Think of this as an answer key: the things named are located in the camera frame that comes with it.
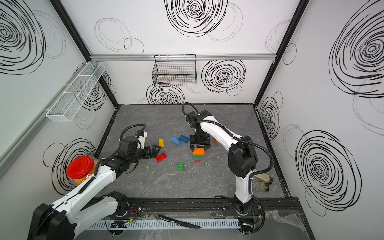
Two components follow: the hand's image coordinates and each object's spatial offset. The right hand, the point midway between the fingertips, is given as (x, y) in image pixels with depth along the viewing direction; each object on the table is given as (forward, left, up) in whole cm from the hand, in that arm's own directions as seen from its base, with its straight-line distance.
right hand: (197, 150), depth 82 cm
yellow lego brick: (+10, +24, -9) cm, 27 cm away
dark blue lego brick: (+14, +9, -10) cm, 19 cm away
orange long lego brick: (-1, -1, +1) cm, 2 cm away
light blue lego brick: (+12, +15, -10) cm, 21 cm away
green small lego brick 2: (-2, 0, -7) cm, 7 cm away
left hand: (0, +24, +1) cm, 24 cm away
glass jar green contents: (-15, -33, -8) cm, 38 cm away
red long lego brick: (-1, +22, -9) cm, 24 cm away
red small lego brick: (-2, 0, -10) cm, 10 cm away
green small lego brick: (-7, +10, -8) cm, 14 cm away
